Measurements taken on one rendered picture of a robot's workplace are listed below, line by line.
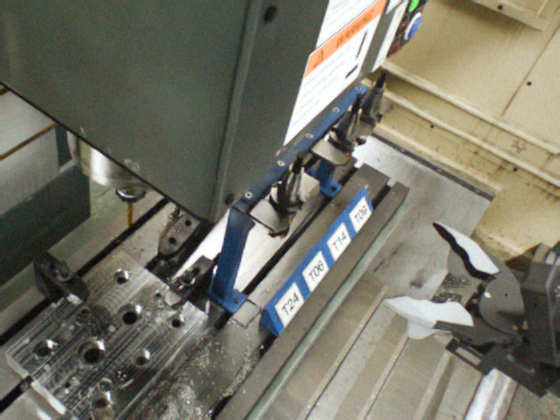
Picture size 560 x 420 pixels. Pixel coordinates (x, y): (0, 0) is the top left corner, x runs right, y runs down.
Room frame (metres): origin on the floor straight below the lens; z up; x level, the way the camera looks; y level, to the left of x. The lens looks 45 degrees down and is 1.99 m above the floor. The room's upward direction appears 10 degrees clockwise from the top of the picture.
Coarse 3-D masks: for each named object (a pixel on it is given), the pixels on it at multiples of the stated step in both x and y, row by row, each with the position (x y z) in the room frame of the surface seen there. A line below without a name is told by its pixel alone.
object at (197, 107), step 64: (0, 0) 0.45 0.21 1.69; (64, 0) 0.40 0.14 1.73; (128, 0) 0.37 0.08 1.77; (192, 0) 0.34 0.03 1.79; (256, 0) 0.32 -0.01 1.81; (320, 0) 0.41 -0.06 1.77; (0, 64) 0.45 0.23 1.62; (64, 64) 0.41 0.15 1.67; (128, 64) 0.37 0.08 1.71; (192, 64) 0.34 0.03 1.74; (256, 64) 0.33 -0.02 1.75; (64, 128) 0.42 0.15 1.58; (128, 128) 0.37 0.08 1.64; (192, 128) 0.33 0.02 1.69; (256, 128) 0.36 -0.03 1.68; (192, 192) 0.33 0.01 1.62
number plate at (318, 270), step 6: (318, 252) 0.80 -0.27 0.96; (318, 258) 0.79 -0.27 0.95; (312, 264) 0.77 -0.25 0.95; (318, 264) 0.78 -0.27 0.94; (324, 264) 0.79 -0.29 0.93; (306, 270) 0.75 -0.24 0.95; (312, 270) 0.76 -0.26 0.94; (318, 270) 0.77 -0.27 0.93; (324, 270) 0.78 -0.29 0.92; (306, 276) 0.74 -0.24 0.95; (312, 276) 0.75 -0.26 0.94; (318, 276) 0.76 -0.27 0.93; (312, 282) 0.74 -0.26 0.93; (318, 282) 0.75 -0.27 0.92; (312, 288) 0.73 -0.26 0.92
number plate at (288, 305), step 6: (294, 288) 0.70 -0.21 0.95; (288, 294) 0.68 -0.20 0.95; (294, 294) 0.69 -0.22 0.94; (282, 300) 0.66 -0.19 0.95; (288, 300) 0.67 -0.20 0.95; (294, 300) 0.68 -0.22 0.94; (300, 300) 0.69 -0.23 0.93; (276, 306) 0.65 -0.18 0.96; (282, 306) 0.65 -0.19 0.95; (288, 306) 0.66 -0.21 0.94; (294, 306) 0.67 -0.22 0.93; (300, 306) 0.68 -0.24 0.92; (282, 312) 0.64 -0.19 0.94; (288, 312) 0.65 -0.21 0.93; (294, 312) 0.66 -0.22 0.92; (282, 318) 0.64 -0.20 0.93; (288, 318) 0.64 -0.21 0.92
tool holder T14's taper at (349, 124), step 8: (352, 112) 0.89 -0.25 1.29; (360, 112) 0.89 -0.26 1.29; (344, 120) 0.89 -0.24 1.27; (352, 120) 0.88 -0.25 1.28; (336, 128) 0.90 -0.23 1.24; (344, 128) 0.88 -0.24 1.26; (352, 128) 0.88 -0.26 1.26; (336, 136) 0.89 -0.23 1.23; (344, 136) 0.88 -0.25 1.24; (352, 136) 0.88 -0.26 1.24
